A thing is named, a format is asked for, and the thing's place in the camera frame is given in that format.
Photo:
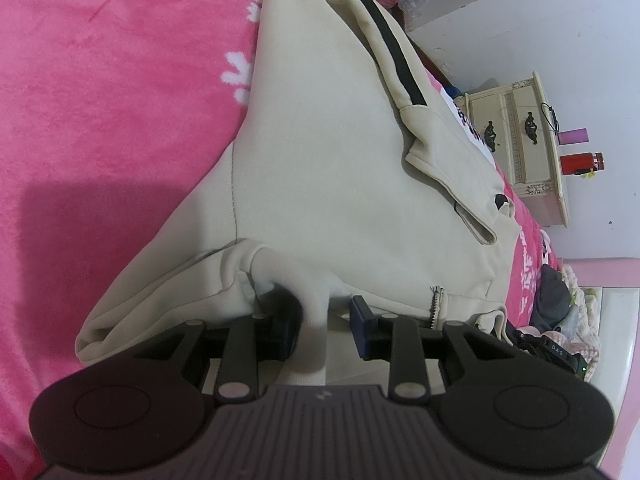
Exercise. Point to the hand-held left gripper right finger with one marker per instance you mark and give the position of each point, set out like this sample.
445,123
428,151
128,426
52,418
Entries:
360,326

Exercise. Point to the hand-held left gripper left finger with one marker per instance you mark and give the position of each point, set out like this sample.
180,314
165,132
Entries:
285,334

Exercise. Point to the cream zip jacket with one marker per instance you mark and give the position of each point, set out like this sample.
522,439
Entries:
325,160

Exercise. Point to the dark grey cloth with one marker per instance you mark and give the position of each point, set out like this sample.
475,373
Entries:
550,300

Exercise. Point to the red thermos bottle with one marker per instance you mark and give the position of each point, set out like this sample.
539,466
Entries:
580,163

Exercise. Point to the cream nightstand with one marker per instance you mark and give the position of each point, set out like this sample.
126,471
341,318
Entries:
520,160

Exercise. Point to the purple cup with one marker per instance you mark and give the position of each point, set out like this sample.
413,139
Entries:
574,136

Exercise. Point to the small blue container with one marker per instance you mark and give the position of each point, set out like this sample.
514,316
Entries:
452,93

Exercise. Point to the pink floral blanket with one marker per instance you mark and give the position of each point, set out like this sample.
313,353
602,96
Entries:
100,110

